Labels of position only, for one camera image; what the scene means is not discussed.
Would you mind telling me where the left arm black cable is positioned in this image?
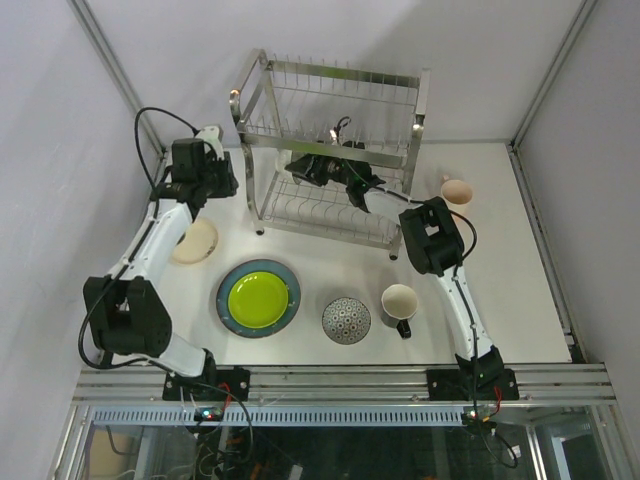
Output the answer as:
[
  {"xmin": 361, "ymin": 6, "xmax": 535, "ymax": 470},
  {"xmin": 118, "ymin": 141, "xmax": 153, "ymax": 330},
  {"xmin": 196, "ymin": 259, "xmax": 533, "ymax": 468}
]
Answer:
[{"xmin": 132, "ymin": 106, "xmax": 201, "ymax": 189}]

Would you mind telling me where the aluminium frame post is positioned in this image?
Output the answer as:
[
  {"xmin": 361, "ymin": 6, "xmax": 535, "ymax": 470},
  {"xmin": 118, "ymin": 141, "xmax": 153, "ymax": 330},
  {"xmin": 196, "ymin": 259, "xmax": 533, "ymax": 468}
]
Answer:
[
  {"xmin": 67, "ymin": 0, "xmax": 169, "ymax": 157},
  {"xmin": 508, "ymin": 0, "xmax": 601, "ymax": 151}
]

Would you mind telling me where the lime green plate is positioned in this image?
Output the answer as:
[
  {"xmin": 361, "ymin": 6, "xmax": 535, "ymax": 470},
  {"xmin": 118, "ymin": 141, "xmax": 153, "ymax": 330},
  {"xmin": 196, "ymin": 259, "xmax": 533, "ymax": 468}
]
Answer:
[{"xmin": 227, "ymin": 271, "xmax": 289, "ymax": 329}]

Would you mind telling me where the cream plate with floral print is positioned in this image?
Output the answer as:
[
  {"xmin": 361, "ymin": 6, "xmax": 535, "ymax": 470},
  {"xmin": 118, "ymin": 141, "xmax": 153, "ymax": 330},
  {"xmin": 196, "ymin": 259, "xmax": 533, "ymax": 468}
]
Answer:
[{"xmin": 171, "ymin": 218, "xmax": 219, "ymax": 265}]

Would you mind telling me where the aluminium front rail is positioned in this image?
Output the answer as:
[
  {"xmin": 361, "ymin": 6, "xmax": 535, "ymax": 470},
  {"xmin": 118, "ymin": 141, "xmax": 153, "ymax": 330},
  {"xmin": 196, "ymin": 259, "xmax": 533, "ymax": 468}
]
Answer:
[{"xmin": 72, "ymin": 364, "xmax": 616, "ymax": 406}]

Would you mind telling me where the perforated cable tray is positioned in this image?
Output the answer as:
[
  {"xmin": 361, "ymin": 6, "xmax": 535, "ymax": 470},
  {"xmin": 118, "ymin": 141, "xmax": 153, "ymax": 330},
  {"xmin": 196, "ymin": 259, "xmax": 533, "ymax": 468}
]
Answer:
[{"xmin": 92, "ymin": 405, "xmax": 465, "ymax": 427}]

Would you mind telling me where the dark blue patterned bowl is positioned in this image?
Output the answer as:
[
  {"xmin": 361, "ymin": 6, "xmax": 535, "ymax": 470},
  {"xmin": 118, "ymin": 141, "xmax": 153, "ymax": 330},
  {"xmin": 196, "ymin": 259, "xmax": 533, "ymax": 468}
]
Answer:
[{"xmin": 321, "ymin": 297, "xmax": 372, "ymax": 345}]

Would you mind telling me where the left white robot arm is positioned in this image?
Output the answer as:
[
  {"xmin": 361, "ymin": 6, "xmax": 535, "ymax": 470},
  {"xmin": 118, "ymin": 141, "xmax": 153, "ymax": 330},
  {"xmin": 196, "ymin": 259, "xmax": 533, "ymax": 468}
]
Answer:
[{"xmin": 78, "ymin": 126, "xmax": 238, "ymax": 383}]

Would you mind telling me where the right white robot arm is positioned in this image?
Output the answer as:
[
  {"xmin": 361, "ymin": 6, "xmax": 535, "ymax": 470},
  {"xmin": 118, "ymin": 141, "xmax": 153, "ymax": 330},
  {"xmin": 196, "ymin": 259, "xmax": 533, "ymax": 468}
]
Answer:
[{"xmin": 276, "ymin": 150, "xmax": 516, "ymax": 398}]

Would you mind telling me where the stainless steel dish rack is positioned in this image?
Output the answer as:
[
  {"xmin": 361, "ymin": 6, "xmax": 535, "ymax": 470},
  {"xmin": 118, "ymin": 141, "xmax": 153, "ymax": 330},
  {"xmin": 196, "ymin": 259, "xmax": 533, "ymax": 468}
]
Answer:
[{"xmin": 229, "ymin": 49, "xmax": 431, "ymax": 259}]

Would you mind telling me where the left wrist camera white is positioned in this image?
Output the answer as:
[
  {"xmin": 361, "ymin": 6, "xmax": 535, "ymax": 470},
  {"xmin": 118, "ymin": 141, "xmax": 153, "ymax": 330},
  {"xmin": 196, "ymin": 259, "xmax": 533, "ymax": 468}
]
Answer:
[{"xmin": 196, "ymin": 125, "xmax": 223, "ymax": 149}]

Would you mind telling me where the black mug cream inside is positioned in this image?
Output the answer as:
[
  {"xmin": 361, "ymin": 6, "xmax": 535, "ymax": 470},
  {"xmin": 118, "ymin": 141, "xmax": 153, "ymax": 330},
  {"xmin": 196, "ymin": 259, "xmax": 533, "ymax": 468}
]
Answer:
[{"xmin": 381, "ymin": 284, "xmax": 419, "ymax": 339}]

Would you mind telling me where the teal patterned white bowl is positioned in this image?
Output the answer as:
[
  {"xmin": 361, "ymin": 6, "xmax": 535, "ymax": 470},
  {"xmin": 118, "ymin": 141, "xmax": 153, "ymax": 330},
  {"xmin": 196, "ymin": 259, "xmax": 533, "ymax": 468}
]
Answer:
[{"xmin": 275, "ymin": 150, "xmax": 292, "ymax": 174}]

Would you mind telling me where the blue glazed ceramic plate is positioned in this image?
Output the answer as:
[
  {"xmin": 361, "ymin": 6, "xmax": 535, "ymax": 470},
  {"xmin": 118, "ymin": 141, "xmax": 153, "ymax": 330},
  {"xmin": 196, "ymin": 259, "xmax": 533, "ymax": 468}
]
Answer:
[{"xmin": 214, "ymin": 259, "xmax": 302, "ymax": 339}]

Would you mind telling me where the aluminium frame post left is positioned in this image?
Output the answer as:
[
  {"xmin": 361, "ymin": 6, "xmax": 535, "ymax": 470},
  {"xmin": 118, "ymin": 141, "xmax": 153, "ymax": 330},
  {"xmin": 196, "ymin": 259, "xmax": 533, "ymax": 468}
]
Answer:
[{"xmin": 67, "ymin": 0, "xmax": 169, "ymax": 157}]

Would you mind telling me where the aluminium frame post right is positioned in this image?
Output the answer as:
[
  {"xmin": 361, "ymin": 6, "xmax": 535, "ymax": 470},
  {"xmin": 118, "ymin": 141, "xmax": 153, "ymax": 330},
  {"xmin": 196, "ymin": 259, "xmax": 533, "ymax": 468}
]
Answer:
[{"xmin": 508, "ymin": 0, "xmax": 601, "ymax": 151}]

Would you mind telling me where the pink ceramic mug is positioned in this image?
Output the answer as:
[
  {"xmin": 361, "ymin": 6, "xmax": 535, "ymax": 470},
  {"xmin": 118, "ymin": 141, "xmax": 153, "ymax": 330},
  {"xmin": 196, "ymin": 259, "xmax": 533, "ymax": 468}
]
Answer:
[{"xmin": 440, "ymin": 175, "xmax": 474, "ymax": 214}]

